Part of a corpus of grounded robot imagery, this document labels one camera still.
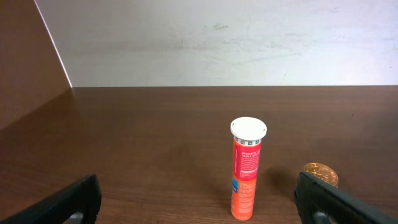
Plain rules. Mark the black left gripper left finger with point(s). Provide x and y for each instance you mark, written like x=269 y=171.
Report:
x=82 y=196

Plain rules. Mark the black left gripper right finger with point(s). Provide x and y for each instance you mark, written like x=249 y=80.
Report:
x=320 y=202

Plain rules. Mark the gold lid small jar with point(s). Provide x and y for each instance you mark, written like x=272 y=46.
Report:
x=322 y=172

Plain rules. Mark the orange tablet tube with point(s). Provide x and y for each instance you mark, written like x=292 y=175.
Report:
x=247 y=134

